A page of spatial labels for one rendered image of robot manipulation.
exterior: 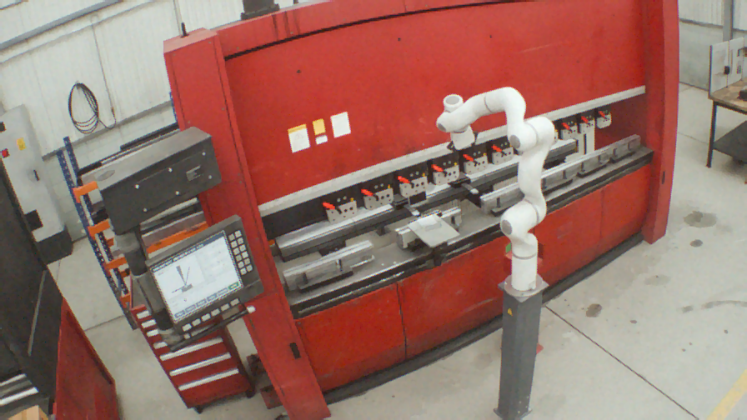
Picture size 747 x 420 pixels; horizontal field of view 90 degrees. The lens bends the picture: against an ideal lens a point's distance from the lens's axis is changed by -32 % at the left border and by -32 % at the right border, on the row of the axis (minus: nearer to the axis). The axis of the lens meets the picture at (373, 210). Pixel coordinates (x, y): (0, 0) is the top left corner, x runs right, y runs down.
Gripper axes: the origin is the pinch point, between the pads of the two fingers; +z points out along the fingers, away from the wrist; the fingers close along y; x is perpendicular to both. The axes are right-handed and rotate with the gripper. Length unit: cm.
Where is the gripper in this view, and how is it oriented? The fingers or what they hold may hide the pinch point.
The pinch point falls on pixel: (465, 150)
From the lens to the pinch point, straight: 244.2
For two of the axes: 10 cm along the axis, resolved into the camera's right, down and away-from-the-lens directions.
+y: 8.9, -4.6, 0.5
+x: -3.8, -6.5, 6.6
